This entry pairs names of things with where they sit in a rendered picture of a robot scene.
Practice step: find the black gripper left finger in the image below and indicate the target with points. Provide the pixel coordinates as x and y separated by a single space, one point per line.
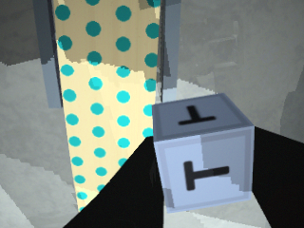
133 198

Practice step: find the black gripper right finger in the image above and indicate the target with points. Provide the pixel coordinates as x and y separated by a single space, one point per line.
278 180

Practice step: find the light blue labelled cube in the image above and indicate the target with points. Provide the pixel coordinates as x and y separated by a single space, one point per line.
204 150

